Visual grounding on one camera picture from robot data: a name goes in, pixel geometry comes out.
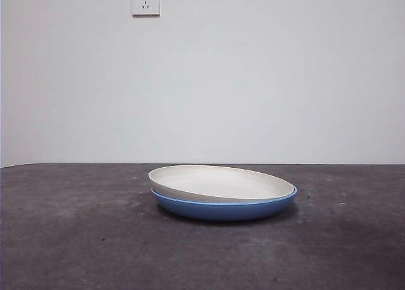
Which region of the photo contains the white plate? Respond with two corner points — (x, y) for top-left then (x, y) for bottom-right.
(147, 165), (295, 205)

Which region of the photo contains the blue plate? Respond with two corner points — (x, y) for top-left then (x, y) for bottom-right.
(151, 185), (298, 222)

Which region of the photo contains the white wall socket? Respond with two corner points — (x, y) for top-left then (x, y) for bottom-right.
(132, 0), (161, 18)

